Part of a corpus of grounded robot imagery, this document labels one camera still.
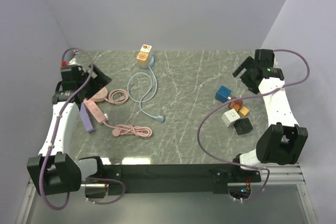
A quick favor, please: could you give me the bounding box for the pink round socket base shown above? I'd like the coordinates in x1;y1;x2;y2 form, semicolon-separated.
89;87;108;103

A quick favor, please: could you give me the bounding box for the purple USB power strip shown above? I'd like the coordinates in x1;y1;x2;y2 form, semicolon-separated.
79;103;95;133

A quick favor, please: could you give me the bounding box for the brown patterned cube socket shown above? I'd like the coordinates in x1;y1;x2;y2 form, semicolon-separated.
227;97;243;112

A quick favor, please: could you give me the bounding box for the blue cube socket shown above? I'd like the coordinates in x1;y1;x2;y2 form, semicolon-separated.
215;86;232;103

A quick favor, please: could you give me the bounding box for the small orange cube plug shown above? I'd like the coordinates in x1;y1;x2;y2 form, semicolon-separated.
238;106;250;118

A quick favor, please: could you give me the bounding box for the pink power strip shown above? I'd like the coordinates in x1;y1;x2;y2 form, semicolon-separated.
83;100;107;124

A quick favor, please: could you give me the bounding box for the light blue power cable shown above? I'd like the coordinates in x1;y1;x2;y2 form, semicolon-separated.
127;65;165;123

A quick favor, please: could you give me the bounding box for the yellow patterned cube socket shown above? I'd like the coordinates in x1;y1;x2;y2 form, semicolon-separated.
136;51;150;68

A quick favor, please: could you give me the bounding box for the black cube socket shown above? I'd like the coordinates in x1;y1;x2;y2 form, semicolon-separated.
234;118;253;135

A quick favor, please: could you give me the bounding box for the pink power strip cable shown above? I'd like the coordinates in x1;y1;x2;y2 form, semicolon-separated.
101;120;153;138

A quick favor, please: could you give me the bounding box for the light blue round socket base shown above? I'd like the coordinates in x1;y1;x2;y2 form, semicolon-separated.
139;55;155;69

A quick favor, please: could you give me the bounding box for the white patterned cube socket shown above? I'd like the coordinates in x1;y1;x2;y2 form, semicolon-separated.
140;44;152;54

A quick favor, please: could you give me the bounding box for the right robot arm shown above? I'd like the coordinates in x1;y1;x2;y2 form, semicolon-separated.
230;57;308;182

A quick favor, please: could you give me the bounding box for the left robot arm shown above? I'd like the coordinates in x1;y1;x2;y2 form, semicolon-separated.
27;64;111;196

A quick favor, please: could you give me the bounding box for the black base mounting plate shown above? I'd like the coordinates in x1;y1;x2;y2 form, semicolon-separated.
73;163;263;200

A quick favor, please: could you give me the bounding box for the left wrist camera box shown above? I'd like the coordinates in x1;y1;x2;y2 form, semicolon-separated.
60;65;83;82

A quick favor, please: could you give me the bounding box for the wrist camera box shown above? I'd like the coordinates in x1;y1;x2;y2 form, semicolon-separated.
254;49;275;67
60;65;83;82

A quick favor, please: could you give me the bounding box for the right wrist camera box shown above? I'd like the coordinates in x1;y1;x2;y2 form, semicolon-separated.
254;49;275;67

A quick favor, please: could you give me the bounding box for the aluminium rail frame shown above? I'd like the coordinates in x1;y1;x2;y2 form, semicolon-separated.
14;49;320;224

